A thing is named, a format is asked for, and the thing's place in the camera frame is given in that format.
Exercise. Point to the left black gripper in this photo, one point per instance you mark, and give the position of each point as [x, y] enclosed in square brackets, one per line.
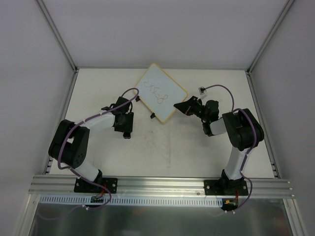
[128, 122]

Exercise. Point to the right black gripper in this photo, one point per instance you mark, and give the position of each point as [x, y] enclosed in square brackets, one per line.
[194, 108]

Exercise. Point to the black whiteboard eraser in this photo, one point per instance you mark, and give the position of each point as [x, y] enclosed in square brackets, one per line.
[126, 135]

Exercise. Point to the yellow framed whiteboard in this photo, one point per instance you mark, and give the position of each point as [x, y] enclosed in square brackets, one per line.
[159, 92]

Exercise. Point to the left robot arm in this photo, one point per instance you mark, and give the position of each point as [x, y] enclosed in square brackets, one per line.
[70, 142]

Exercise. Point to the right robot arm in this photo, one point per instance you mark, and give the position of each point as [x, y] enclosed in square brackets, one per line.
[244, 132]

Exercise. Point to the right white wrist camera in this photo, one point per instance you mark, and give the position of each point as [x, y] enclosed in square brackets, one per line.
[202, 93]

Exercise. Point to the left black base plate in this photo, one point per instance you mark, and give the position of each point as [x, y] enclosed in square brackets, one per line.
[82, 186]

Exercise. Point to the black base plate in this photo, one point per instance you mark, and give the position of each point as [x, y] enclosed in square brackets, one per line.
[226, 187]
[82, 186]

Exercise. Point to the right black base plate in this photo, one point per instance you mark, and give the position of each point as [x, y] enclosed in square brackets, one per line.
[226, 187]

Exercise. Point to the aluminium mounting rail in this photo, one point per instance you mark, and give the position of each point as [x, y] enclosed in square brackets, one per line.
[273, 188]

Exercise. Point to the white slotted cable duct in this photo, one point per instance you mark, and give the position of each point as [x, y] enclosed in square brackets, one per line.
[131, 201]

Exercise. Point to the left aluminium frame post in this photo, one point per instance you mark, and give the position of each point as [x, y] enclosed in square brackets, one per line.
[48, 18]

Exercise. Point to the aluminium frame post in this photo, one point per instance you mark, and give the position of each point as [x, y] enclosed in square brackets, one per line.
[273, 30]
[48, 18]

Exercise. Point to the right aluminium frame post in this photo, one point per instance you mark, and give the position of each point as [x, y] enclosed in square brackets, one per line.
[273, 30]

